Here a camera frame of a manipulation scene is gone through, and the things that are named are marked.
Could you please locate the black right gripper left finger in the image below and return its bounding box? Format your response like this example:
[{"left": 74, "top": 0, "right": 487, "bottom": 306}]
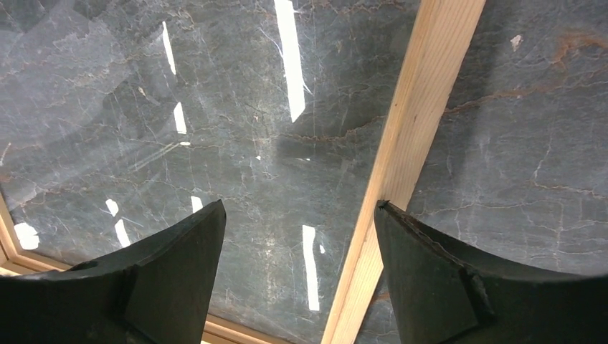
[{"left": 1, "top": 201, "right": 227, "bottom": 343}]

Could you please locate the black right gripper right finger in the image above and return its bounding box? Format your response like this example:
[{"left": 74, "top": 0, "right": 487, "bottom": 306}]
[{"left": 374, "top": 201, "right": 607, "bottom": 343}]

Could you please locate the light wooden picture frame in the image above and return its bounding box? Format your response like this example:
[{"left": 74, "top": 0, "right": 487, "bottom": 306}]
[{"left": 1, "top": 1, "right": 483, "bottom": 343}]

